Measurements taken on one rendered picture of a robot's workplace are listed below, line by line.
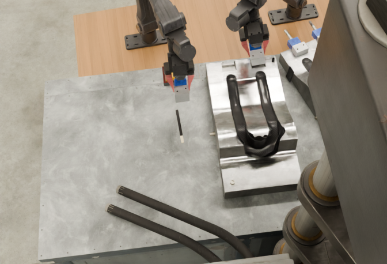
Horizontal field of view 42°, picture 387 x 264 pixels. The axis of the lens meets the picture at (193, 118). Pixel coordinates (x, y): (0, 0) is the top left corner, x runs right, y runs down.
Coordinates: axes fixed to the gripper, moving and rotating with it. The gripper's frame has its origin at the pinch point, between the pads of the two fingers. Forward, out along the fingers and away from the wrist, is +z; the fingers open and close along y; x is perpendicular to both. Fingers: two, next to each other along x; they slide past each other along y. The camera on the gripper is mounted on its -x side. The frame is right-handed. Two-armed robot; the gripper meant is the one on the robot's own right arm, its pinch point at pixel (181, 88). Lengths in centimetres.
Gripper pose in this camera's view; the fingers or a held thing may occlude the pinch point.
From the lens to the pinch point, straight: 176.8
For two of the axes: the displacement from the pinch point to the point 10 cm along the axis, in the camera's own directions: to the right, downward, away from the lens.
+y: 9.9, -1.2, 0.3
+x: -0.9, -5.3, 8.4
